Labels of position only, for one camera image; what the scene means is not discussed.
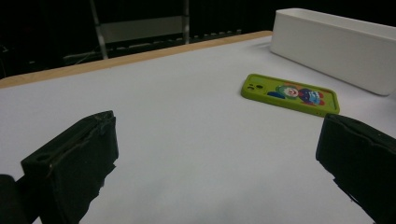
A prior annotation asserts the black power strip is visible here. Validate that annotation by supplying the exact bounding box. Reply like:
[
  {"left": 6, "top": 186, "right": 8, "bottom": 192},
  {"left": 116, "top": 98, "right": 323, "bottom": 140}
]
[{"left": 190, "top": 29, "right": 243, "bottom": 42}]

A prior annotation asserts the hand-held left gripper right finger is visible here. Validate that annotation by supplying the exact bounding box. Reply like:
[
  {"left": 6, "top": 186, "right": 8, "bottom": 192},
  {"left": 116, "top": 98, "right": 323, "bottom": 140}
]
[{"left": 315, "top": 113, "right": 396, "bottom": 224}]

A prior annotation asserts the white metal stand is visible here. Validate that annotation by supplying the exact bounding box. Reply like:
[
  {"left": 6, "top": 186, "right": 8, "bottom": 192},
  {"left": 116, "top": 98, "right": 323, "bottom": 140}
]
[{"left": 89, "top": 0, "right": 191, "bottom": 60}]

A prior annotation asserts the white table mat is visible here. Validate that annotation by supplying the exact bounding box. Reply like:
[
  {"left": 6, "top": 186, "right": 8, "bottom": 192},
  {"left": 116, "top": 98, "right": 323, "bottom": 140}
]
[{"left": 0, "top": 35, "right": 396, "bottom": 224}]

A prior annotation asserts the white rectangular tray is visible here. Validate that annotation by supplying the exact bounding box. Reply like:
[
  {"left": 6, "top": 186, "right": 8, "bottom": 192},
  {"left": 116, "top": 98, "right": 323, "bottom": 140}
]
[{"left": 270, "top": 7, "right": 396, "bottom": 96}]

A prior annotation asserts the green cartoon phone case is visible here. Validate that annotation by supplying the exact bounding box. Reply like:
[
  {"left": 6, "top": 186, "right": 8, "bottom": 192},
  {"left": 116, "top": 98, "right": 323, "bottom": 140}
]
[{"left": 240, "top": 73, "right": 341, "bottom": 118}]

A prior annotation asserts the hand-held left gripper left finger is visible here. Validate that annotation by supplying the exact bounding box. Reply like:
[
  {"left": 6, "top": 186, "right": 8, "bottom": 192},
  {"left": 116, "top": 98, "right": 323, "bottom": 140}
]
[{"left": 20, "top": 110, "right": 120, "bottom": 224}]

